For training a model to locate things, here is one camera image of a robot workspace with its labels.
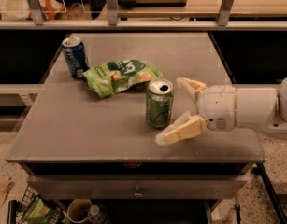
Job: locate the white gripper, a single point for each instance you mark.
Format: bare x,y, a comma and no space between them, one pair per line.
217,106

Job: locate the green soda can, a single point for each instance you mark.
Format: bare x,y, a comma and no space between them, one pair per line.
159,102

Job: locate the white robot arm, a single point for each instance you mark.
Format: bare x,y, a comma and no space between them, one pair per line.
261,108

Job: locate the blue soda can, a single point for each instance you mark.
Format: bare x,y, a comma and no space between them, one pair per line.
74,52

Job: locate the green chip bag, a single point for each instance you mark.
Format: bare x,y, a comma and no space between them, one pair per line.
114,77

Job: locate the grey table drawer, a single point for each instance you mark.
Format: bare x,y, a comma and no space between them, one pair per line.
213,187

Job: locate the plastic bottle under table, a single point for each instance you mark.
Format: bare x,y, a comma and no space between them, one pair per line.
98,215

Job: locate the paper cup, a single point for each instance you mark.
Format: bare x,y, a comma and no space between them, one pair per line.
78,211

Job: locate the orange white bag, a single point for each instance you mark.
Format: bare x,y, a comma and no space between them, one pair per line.
20,10

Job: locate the green bag in basket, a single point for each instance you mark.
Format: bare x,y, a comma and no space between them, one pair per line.
39,212

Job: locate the black wire basket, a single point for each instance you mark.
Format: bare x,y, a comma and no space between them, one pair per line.
16,208

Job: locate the metal shelf rail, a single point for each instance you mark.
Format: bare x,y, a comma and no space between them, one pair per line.
201,26

